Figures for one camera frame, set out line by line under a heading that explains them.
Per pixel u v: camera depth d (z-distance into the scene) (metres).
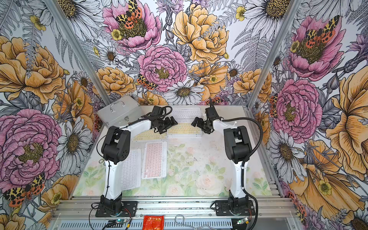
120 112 0.98
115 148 0.58
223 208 0.74
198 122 0.96
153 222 0.70
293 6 0.72
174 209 0.76
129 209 0.75
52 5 0.71
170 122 0.94
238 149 0.57
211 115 0.85
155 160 0.91
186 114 1.16
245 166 0.58
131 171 0.87
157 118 0.81
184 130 1.02
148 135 1.03
